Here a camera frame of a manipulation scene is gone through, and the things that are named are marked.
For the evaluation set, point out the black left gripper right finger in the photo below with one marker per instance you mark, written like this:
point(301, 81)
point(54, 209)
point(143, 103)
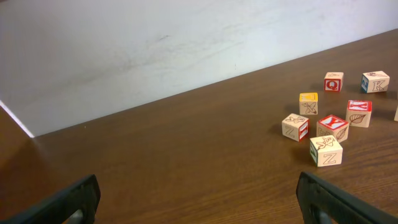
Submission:
point(323, 202)

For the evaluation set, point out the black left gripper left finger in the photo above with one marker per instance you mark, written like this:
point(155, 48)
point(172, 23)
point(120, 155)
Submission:
point(77, 203)

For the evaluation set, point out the wooden block red top leaf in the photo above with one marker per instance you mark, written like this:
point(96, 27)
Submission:
point(358, 113)

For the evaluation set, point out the wooden block green side Z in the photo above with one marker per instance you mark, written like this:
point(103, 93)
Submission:
point(326, 151)

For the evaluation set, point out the wooden block red side Z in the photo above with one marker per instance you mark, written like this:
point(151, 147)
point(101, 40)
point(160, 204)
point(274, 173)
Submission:
point(295, 127)

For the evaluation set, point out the wooden block red Y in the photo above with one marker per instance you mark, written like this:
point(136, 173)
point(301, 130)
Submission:
point(333, 125)

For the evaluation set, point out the wooden block yellow top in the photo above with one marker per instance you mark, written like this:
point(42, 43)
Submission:
point(308, 103)

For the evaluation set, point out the wooden block red Q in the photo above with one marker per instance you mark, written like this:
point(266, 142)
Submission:
point(333, 81)

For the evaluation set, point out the wooden block letter K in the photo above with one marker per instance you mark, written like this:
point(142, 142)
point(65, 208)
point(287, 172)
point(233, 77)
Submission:
point(373, 82)

